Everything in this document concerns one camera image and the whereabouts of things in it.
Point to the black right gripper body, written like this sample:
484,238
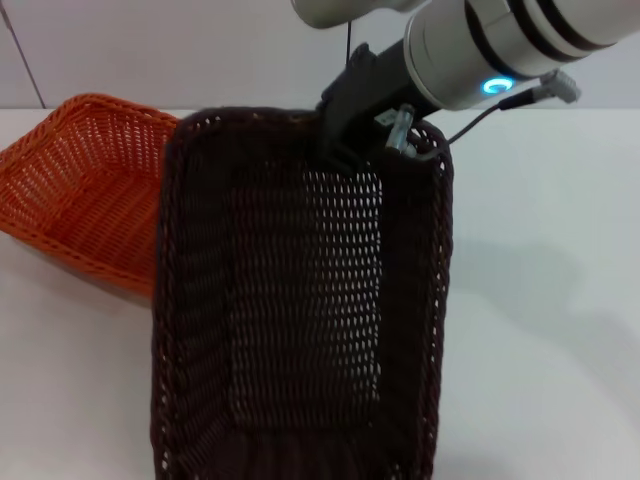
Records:
365,95

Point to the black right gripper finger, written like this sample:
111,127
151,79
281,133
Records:
342,162

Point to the dark brown woven plastic basket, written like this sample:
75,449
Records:
280,325

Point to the orange woven plastic basket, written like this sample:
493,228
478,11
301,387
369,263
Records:
80,200

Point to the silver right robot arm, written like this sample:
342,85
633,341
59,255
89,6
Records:
475,50

